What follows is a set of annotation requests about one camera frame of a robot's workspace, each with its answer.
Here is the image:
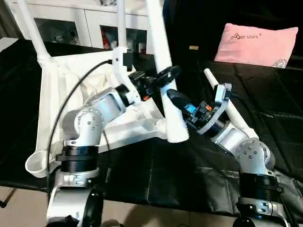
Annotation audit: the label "white glass-door cabinet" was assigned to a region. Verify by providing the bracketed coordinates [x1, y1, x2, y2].
[9, 0, 164, 55]

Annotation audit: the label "dark grey curtain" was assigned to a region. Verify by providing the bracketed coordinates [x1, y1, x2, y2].
[0, 0, 22, 41]

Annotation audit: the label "dark robot foot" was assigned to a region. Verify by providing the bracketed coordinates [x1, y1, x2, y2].
[101, 219, 125, 227]

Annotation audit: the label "pink pillow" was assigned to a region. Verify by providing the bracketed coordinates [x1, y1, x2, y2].
[214, 23, 300, 68]

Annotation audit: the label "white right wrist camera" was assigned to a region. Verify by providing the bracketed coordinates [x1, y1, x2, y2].
[196, 84, 232, 136]

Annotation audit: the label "black work mat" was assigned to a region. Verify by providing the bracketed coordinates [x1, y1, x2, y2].
[0, 38, 303, 213]

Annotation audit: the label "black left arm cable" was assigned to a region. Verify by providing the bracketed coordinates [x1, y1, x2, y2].
[47, 59, 114, 176]

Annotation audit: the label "white plastic table top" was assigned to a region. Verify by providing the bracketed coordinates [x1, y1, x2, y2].
[25, 47, 190, 178]

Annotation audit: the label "white plastic table leg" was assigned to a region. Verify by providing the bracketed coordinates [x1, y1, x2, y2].
[116, 0, 128, 53]
[204, 69, 256, 142]
[17, 0, 52, 65]
[146, 0, 190, 143]

